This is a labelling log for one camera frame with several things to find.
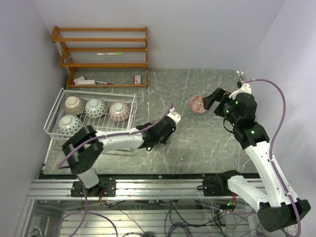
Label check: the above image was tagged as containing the black and white leaf bowl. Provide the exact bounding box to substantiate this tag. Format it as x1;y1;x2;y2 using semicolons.
149;119;158;124

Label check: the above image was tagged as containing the red circle patterned bowl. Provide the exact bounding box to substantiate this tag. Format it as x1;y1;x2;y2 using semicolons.
85;99;107;119

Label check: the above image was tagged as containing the white wire dish rack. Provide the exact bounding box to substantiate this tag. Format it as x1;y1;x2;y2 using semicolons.
43;87;138;141

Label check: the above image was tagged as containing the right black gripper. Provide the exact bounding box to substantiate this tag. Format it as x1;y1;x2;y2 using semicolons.
202;87;239;126

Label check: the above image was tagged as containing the purple cable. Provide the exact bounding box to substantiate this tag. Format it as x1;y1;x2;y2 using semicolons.
54;103;175;237
237;78;303;236

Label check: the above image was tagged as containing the brown patterned bowl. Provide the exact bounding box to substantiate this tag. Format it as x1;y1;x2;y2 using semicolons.
64;96;85;116

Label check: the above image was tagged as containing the dark blue patterned bowl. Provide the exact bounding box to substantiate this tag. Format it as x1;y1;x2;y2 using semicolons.
109;102;130;122

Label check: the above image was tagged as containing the red striped bowl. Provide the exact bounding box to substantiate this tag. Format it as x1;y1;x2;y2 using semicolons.
188;95;207;115

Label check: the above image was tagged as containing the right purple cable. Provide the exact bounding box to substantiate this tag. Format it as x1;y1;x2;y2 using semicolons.
237;78;303;236

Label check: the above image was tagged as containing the white soap bar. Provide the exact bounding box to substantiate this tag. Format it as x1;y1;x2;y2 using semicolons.
78;80;96;86

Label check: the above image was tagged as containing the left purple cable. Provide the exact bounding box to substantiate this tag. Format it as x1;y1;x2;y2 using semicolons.
54;103;175;237

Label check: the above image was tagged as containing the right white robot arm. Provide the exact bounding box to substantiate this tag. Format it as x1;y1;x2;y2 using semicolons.
202;88;311;232

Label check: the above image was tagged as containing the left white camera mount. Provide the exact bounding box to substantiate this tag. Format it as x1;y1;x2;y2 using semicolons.
167;111;181;124

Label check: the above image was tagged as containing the red and white flat box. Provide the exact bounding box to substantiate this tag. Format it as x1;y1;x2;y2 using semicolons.
73;76;86;85

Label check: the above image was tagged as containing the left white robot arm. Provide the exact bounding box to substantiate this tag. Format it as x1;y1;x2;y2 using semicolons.
58;112;181;197

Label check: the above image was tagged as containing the aluminium mounting rail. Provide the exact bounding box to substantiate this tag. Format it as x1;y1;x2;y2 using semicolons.
26;178;265;200

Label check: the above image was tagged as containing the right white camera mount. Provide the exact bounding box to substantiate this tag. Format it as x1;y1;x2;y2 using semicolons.
235;81;252;97

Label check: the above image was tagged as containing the red and white card box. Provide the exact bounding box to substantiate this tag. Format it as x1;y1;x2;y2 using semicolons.
134;75;142;85

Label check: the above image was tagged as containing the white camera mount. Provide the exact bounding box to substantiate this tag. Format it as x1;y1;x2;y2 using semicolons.
235;81;252;97
167;111;181;124

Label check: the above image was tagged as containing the light blue patterned bowl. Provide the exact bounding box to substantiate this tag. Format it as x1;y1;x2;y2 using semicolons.
58;115;82;135

